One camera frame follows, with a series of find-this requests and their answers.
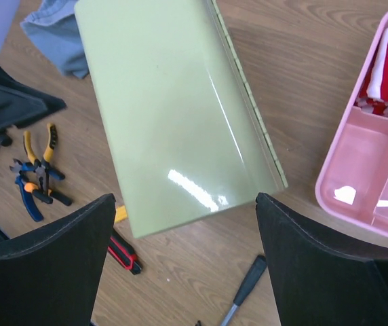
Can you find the blue handled pliers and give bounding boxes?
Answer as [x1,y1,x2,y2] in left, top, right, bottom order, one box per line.
[9,158,72,222]

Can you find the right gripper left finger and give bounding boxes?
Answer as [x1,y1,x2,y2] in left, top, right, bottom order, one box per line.
[0,194,115,325]

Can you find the pink divided organizer tray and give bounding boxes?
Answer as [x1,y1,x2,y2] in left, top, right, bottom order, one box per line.
[315,12,388,237]

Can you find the blue grey cloth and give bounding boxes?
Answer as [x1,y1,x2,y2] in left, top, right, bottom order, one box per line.
[20,0,89,79]

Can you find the orange black handled pliers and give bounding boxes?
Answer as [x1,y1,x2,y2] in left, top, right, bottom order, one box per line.
[20,164,73,206]

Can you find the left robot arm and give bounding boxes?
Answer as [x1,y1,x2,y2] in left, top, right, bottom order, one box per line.
[0,67,66,134]

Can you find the green metal tool chest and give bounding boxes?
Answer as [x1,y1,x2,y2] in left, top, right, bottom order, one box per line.
[75,0,288,238]

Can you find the red black utility knife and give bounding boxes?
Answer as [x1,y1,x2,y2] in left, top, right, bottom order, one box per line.
[108,228,142,275]

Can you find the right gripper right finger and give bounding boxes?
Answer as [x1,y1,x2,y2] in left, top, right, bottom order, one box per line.
[256,193,388,325]

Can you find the yellow handled pliers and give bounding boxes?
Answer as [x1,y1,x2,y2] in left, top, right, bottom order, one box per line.
[22,122,60,191]

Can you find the small black claw hammer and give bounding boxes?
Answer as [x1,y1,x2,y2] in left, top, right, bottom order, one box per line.
[220,255,267,326]

